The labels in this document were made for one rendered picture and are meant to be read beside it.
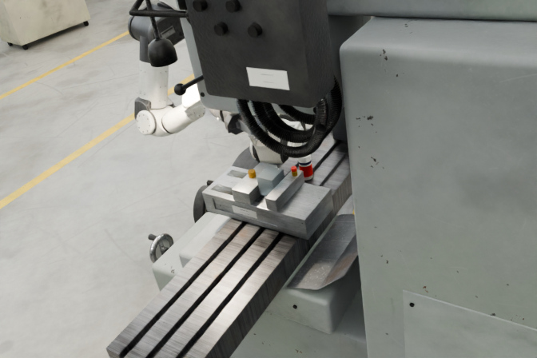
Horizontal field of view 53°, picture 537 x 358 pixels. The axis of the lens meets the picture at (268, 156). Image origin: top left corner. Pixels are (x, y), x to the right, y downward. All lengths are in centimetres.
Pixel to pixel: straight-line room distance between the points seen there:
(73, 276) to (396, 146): 245
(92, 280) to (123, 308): 31
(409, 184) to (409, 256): 17
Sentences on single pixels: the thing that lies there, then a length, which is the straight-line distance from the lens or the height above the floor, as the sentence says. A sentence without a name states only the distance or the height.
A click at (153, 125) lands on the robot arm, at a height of 116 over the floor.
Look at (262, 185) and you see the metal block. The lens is 149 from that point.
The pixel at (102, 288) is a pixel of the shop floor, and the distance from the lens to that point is 300.
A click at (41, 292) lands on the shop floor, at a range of 316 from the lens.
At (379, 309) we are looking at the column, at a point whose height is 97.
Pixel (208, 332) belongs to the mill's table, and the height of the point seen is 93.
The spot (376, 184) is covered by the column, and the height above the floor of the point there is 130.
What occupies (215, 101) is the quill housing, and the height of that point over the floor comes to 135.
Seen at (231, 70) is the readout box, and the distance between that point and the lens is 85.
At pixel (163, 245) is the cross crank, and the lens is 204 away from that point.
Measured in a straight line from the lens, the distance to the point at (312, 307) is 144.
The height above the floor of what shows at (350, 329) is 73.
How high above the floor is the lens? 187
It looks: 31 degrees down
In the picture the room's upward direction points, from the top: 10 degrees counter-clockwise
